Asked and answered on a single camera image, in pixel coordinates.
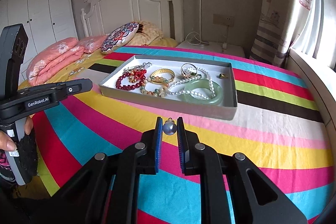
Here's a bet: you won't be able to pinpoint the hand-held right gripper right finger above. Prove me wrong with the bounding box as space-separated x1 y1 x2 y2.
177 117 307 224

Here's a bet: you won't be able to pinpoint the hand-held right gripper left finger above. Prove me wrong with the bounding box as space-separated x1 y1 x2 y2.
51 117 164 224

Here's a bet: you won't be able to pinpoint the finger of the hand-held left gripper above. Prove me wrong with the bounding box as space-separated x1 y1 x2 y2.
54 78 93 102

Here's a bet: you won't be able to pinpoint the grey pearl pendant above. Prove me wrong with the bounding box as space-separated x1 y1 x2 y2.
163 117 174 135

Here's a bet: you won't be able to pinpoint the multicoloured stone bead bracelet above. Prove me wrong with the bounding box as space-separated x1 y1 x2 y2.
140 76 171 98

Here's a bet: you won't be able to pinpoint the red gold bead ornament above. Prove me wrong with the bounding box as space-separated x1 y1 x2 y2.
123 67 147 83

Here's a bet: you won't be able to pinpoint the white pearl necklace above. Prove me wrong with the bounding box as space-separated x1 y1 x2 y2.
167 67 217 102

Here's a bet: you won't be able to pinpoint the silver rhinestone brooch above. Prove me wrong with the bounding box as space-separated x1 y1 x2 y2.
127 61 153 71

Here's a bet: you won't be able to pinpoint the grey cardboard tray box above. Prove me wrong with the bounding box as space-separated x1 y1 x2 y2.
99 54 238 121

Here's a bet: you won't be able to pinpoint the person's left hand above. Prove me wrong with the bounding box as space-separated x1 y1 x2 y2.
0 115 34 153

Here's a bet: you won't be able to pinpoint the pink floral folded quilt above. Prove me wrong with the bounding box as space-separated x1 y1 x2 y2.
26 38 85 83

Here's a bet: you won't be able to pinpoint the pink floral pillow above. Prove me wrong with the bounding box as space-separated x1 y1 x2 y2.
76 35 109 54

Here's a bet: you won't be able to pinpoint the green jade bangle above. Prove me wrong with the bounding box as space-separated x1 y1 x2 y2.
181 78 223 105

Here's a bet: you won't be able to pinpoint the white wardrobe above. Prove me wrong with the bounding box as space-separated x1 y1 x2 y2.
0 0 79 83

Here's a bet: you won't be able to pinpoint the round patterned cushion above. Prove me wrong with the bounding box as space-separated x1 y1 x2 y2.
100 22 139 55

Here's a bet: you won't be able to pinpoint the gold bangle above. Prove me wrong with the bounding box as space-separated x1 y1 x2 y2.
150 68 175 83

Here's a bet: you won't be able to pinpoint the rainbow striped bed sheet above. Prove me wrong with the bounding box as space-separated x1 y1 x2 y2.
31 46 335 224

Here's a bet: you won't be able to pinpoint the peach floral blanket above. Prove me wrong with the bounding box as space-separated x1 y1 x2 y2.
126 20 164 46

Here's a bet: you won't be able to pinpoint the white wooden headboard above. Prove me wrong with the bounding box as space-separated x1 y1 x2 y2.
80 0 184 43

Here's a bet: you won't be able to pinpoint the white nightstand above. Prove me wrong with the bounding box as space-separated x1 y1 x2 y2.
176 40 246 58

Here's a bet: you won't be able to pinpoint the beige window sill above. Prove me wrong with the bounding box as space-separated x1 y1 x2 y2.
285 47 336 130

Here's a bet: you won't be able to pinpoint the printed striped curtain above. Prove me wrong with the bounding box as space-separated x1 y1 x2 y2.
248 0 315 68

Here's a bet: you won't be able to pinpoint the white sheer curtain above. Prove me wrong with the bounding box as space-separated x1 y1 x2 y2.
289 0 336 62

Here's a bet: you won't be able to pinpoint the red bead bracelet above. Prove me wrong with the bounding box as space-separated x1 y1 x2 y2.
115 72 147 91

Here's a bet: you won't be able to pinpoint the gold interlocked ring bangles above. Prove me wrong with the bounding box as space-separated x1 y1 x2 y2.
180 63 201 80

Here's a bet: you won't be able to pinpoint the white cable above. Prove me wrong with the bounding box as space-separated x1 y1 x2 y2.
185 31 209 45

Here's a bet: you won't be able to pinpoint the beige wall socket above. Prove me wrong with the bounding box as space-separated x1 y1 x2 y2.
213 13 235 28

